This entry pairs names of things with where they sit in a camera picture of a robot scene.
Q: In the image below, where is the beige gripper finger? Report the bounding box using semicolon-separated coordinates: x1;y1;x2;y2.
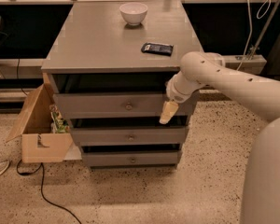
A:
160;101;179;124

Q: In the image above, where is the dark blue snack packet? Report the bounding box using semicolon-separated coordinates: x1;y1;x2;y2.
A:
141;42;174;56

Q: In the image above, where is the grey drawer cabinet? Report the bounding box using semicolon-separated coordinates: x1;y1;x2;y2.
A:
42;1;202;156

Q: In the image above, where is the grey top drawer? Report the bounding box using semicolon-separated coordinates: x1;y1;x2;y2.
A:
52;90;201;120

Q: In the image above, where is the open cardboard box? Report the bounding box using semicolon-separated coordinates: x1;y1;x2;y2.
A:
7;73;73;163

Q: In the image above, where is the white hanging cable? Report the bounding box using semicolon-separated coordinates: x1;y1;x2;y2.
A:
236;0;273;72

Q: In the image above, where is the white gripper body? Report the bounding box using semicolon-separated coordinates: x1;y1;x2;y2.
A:
166;72;204;104

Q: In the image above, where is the grey bottom drawer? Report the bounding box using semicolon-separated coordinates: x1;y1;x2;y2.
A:
82;151;182;167

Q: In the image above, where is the grey middle drawer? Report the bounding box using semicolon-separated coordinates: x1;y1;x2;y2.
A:
71;127;189;146

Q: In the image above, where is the black floor cable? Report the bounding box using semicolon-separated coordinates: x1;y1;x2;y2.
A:
16;159;82;224

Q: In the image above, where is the green packet in box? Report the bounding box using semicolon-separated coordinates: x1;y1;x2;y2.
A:
49;105;69;133

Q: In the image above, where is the metal diagonal pole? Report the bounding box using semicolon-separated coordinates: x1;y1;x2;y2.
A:
247;0;280;60

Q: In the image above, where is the grey drawer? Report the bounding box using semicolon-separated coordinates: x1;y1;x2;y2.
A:
82;151;182;167
71;127;189;146
52;90;201;120

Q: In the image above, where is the black wall cable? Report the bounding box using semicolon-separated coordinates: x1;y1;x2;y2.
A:
16;58;30;97

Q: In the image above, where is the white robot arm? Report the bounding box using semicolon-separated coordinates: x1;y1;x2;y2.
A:
160;51;280;224

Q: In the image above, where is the white ceramic bowl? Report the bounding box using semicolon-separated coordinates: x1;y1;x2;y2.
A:
119;2;147;25

